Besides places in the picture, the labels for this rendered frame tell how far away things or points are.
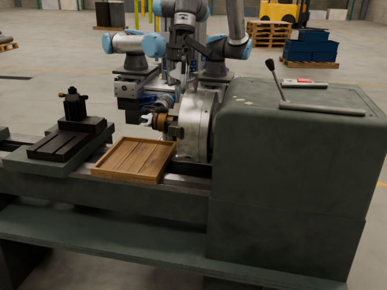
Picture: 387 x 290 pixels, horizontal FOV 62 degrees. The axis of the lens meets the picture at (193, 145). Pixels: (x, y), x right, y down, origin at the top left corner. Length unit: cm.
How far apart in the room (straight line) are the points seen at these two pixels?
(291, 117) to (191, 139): 39
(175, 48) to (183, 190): 58
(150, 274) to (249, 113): 138
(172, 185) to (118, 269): 100
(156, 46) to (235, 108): 59
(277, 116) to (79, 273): 163
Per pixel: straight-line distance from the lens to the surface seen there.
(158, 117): 143
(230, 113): 115
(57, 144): 159
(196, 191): 138
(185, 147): 130
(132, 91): 195
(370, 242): 277
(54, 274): 233
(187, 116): 128
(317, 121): 117
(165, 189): 141
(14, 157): 164
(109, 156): 161
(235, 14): 174
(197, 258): 154
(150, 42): 161
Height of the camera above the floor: 163
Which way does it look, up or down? 26 degrees down
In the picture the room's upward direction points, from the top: 2 degrees clockwise
